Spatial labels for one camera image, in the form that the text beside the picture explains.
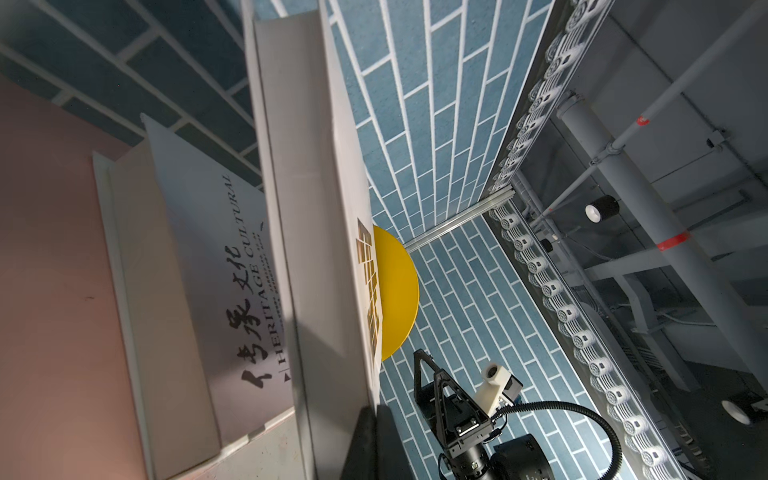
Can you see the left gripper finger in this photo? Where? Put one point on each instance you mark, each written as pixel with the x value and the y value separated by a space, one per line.
pixel 376 451

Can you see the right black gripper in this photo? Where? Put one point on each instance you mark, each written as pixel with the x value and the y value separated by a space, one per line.
pixel 458 424

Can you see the white brown-pattern book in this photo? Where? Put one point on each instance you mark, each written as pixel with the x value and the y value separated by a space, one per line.
pixel 321 229

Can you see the Heritage Cultural book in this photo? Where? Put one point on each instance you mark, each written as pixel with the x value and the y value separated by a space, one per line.
pixel 192 263

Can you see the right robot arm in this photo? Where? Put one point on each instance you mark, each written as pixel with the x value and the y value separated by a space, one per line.
pixel 524 458

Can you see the yellow pink blue bookshelf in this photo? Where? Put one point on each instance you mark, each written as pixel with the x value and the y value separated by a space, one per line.
pixel 68 410

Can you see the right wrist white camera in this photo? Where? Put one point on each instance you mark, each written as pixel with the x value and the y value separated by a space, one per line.
pixel 499 387

